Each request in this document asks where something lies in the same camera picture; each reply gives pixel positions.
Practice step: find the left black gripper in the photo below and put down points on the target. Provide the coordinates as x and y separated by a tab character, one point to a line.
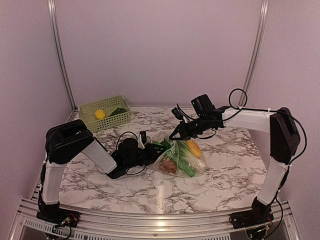
153	152

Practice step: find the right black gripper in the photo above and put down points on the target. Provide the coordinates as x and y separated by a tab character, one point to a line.
185	135

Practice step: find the clear polka dot zip bag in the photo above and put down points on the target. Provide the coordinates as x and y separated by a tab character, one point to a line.
180	157

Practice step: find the green fake pepper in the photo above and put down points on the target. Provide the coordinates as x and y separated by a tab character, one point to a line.
118	111

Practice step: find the yellow fake lemon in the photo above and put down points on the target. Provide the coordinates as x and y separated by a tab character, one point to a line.
100	114

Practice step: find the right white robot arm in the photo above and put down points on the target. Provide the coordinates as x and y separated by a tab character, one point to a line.
279	124

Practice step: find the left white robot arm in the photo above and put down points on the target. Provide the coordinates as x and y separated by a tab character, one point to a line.
64	142

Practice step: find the brown fake potato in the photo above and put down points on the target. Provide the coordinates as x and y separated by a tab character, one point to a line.
168	166

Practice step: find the yellow fake corn cob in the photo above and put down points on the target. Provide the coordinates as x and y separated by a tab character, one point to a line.
194	148

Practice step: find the green fake cucumber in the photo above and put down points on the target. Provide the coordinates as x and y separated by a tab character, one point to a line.
186	168

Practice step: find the pale green plastic basket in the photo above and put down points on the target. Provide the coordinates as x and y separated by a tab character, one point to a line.
86	113

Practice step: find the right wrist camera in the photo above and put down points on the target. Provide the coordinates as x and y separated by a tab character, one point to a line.
179	114

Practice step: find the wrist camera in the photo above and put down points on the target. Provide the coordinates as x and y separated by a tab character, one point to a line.
179	114
142	139

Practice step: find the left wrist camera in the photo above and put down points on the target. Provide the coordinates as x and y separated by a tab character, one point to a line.
142	139

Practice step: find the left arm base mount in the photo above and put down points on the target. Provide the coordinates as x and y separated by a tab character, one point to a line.
59	216

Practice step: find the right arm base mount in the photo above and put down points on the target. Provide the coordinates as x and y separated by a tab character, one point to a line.
257	221

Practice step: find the front aluminium rail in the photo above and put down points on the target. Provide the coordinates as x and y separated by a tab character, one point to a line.
108	225

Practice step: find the right aluminium frame post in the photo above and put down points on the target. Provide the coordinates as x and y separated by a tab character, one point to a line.
258	42

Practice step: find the aluminium frame post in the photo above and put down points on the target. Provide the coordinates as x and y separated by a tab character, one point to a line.
58	46
258	42

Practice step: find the left aluminium frame post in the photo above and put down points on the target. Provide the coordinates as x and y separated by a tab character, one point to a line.
58	46

